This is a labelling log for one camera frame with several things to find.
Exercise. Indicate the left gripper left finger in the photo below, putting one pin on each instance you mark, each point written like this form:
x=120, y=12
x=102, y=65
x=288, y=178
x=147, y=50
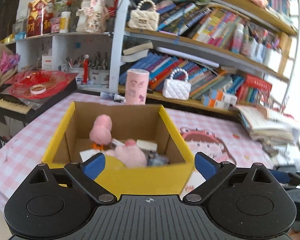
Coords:
x=83, y=178

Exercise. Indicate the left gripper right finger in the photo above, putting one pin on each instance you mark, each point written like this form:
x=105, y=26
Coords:
x=214, y=173

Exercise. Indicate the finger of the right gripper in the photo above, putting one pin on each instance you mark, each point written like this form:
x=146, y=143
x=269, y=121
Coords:
x=293, y=173

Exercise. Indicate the white power adapter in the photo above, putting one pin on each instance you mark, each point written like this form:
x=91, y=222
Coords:
x=87, y=154

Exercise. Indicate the yellow tape roll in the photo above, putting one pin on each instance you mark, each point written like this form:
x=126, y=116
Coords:
x=112, y=163

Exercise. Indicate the pink chick plush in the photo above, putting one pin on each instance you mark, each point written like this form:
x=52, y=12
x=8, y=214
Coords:
x=101, y=130

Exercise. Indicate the pink plush paw toy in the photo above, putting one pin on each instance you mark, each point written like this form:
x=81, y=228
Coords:
x=130, y=154

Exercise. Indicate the small toy truck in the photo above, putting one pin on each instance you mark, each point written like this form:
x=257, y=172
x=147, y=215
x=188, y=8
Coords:
x=155, y=159

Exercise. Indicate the white eraser block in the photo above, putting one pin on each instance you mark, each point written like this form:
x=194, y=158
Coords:
x=147, y=145

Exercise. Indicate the staples box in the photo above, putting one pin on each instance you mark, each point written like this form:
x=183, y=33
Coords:
x=114, y=143

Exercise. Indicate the pink cartoon table mat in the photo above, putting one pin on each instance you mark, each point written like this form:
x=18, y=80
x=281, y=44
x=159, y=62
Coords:
x=221, y=140

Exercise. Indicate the stack of papers and books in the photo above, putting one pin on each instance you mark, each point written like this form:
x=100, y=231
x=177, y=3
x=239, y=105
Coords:
x=268, y=126

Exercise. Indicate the yellow cardboard box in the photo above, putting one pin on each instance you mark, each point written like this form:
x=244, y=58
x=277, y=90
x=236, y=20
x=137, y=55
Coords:
x=144, y=151

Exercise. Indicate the orange blue box lower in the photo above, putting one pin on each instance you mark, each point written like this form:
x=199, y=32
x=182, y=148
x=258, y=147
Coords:
x=208, y=102

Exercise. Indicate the orange blue box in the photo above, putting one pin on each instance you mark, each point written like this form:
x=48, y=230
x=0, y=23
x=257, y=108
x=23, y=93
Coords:
x=220, y=95
x=208, y=102

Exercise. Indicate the orange blue box upper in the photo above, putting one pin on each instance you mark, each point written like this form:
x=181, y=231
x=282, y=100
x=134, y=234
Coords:
x=220, y=95

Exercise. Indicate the small glue bottle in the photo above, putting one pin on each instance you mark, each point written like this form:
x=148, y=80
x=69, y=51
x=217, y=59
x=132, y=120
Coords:
x=112, y=97

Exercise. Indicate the white quilted handbag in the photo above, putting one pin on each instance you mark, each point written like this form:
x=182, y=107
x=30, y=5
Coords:
x=177, y=89

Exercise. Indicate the row of leaning books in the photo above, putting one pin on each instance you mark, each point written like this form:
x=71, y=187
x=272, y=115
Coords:
x=201, y=77

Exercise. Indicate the red dictionary book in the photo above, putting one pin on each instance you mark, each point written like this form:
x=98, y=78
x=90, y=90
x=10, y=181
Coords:
x=256, y=82

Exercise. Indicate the keyboard piano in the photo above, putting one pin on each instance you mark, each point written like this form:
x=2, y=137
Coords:
x=13, y=108

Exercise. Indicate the red figurine pen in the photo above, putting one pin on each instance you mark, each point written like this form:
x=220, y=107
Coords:
x=86, y=69

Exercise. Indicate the pink cartoon cylinder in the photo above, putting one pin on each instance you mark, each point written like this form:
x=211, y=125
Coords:
x=136, y=86

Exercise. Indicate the white bookshelf unit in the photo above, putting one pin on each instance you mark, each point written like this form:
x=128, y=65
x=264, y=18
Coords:
x=62, y=45

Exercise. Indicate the cream quilted handbag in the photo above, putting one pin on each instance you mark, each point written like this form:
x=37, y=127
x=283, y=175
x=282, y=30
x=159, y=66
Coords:
x=144, y=19

